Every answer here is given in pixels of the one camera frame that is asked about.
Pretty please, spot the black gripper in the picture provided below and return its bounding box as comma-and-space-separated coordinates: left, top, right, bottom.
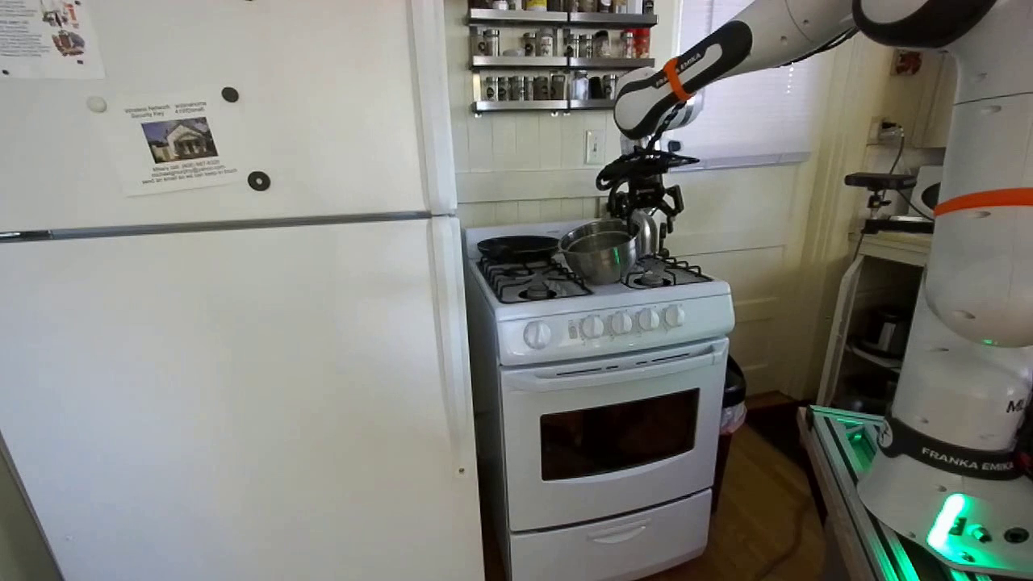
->
598, 148, 690, 230

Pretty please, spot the silver metal bowl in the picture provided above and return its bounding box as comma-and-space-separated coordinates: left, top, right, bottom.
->
560, 223, 635, 284

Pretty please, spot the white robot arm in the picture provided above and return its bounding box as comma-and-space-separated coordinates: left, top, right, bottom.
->
615, 0, 1033, 581

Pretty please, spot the black frying pan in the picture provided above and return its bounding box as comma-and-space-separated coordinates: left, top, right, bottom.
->
479, 236, 560, 262

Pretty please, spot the stainless steel kettle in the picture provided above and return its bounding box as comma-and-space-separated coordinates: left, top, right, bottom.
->
630, 205, 671, 257

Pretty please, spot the white gas stove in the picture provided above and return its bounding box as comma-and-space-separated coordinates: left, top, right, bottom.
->
464, 223, 733, 581

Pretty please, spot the white side shelf unit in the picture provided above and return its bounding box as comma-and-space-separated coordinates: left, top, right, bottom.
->
816, 223, 930, 413

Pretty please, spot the white refrigerator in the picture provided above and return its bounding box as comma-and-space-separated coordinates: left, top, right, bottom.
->
0, 0, 483, 581

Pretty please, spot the house photo flyer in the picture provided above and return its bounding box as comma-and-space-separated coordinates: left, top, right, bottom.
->
105, 95, 239, 196

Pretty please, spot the paper note on fridge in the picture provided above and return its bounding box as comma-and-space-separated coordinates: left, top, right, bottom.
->
0, 0, 105, 77

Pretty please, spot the white light switch plate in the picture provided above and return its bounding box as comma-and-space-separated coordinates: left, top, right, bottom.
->
582, 128, 603, 163

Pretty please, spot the wall spice shelf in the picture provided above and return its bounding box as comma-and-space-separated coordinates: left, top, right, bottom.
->
464, 0, 657, 113

